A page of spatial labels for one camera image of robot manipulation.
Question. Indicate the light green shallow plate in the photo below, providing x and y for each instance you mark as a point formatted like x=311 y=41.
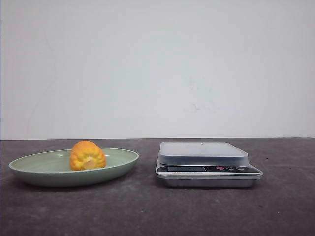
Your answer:
x=52 y=168

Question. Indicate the yellow orange corn cob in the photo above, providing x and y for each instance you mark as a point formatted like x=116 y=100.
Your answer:
x=86 y=155

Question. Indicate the silver digital kitchen scale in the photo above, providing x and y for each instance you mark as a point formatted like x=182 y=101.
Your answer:
x=205 y=164

